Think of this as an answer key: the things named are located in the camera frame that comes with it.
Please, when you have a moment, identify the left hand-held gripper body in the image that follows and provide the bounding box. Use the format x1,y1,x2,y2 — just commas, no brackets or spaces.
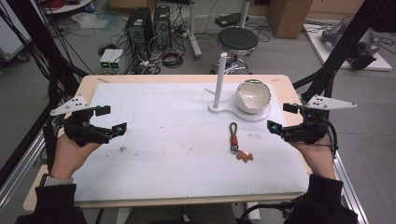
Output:
50,94,113,147

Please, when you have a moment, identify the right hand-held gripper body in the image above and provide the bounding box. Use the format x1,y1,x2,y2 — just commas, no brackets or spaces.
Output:
281,93,359,145

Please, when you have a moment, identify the person's right hand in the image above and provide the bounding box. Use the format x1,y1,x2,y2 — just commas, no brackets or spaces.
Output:
291,135,338,181

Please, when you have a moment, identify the person's left hand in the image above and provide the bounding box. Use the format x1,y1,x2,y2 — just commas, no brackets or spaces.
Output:
50,133,102,180

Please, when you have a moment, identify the wooden table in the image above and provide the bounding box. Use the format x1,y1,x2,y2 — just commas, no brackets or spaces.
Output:
22,74,344,213

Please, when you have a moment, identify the white eggshell-shaped bowl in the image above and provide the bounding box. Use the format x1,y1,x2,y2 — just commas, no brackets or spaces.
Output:
234,79,272,114

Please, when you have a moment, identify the white box with green light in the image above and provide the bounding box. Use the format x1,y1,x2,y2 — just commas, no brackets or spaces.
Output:
99,48,115,70
108,49,124,70

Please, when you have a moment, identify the white table mat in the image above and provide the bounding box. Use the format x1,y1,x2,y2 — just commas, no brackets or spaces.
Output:
72,81,310,203

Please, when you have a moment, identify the white stand with pole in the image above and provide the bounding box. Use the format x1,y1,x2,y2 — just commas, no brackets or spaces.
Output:
205,51,272,123

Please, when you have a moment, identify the large black computer tower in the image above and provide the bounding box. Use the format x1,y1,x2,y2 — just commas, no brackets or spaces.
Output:
125,7,155,62

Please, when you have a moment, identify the black round stool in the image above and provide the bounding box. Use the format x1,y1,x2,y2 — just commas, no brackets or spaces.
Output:
210,26,260,75

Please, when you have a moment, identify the clear plastic sheet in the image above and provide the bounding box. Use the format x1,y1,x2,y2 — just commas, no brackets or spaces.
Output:
71,11,121,33

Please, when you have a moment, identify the brown cardboard box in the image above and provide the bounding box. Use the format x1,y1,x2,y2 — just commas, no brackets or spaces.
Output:
266,0,314,39

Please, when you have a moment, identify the grey machine on platform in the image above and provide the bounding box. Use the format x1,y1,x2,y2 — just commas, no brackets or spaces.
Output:
319,21,381,71

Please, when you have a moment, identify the white platform board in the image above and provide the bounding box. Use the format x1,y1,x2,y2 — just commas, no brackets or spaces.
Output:
303,22,393,73

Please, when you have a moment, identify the narrow black computer tower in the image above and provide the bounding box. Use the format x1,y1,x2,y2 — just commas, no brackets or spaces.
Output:
152,5,173,51

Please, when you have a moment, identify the flat black device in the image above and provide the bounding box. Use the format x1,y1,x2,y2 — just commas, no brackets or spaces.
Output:
214,12,250,29

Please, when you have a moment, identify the white desk leg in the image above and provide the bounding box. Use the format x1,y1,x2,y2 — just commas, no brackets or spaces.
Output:
186,0,204,61

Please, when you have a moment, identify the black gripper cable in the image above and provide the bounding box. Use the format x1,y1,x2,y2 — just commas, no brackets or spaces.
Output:
320,119,340,158

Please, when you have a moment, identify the braided keychain with brown charm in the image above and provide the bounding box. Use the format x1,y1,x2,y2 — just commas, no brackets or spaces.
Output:
229,121,255,163

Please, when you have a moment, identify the aluminium rail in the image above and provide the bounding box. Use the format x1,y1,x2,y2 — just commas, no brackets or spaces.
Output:
0,130,49,214
332,150,372,224

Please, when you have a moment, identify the black cable under table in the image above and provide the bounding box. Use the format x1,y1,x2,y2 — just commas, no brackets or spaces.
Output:
238,201,295,224

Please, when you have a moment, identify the black frame strut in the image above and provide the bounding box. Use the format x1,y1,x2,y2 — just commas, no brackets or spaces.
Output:
292,0,396,102
0,0,90,104

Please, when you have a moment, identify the coiled black cable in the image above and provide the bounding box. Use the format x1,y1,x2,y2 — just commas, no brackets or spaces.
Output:
161,49,185,69

